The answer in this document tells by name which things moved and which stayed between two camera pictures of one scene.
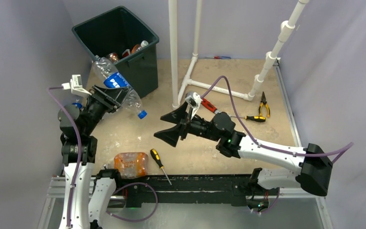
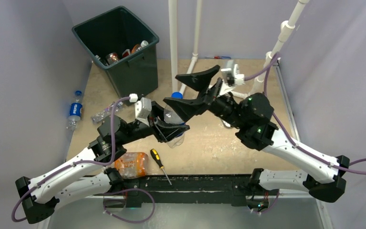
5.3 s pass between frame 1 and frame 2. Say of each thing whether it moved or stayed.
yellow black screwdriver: stayed
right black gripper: moved
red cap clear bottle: stayed
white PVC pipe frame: stayed
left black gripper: moved
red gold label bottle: stayed
